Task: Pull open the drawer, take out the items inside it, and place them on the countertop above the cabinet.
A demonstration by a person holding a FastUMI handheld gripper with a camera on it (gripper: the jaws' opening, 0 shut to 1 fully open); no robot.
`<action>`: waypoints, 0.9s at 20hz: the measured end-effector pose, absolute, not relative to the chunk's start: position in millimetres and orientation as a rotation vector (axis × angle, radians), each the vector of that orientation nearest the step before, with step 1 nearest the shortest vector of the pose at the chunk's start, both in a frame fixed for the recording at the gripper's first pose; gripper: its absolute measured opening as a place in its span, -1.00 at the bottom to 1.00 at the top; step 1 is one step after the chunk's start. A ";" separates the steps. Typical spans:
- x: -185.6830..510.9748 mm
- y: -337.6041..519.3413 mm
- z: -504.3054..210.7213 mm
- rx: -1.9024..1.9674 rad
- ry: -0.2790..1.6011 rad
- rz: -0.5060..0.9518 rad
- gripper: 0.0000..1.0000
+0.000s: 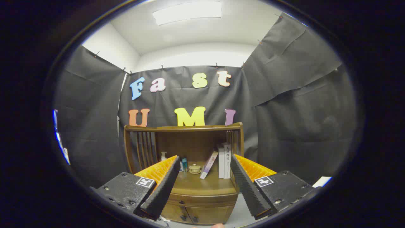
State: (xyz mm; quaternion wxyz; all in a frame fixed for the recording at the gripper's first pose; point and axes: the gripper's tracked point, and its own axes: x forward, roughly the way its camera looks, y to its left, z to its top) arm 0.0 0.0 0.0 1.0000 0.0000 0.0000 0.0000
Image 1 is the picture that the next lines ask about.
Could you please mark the brown wooden cabinet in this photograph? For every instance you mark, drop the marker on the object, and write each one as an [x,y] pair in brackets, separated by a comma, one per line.
[196,142]

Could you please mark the wooden cabinet door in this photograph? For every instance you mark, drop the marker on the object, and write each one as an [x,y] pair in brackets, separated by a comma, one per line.
[175,212]
[208,215]

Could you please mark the teal slim bottle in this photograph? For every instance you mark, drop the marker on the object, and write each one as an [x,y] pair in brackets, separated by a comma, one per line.
[184,164]

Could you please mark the brown wooden drawer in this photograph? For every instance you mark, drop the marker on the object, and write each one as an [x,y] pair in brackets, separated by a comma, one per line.
[202,199]

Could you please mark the white blue framed panel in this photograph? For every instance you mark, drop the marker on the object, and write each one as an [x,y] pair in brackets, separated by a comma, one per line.
[60,142]

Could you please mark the purple and white book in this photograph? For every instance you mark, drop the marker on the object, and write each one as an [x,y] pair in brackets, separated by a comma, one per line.
[208,164]

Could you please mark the white pump bottle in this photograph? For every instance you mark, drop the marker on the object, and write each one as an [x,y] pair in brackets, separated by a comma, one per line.
[163,157]

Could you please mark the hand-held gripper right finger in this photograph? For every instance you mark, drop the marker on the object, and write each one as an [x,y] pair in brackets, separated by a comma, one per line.
[246,186]

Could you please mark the wooden countertop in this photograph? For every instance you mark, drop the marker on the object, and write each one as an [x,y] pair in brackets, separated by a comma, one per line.
[205,185]

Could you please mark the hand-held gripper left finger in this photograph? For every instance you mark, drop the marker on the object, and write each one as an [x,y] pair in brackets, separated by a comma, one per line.
[164,186]

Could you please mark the beige lidded teacup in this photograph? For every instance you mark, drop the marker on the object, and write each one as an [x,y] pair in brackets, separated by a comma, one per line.
[195,168]

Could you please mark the white appliance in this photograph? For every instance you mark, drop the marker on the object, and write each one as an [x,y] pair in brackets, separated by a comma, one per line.
[321,181]

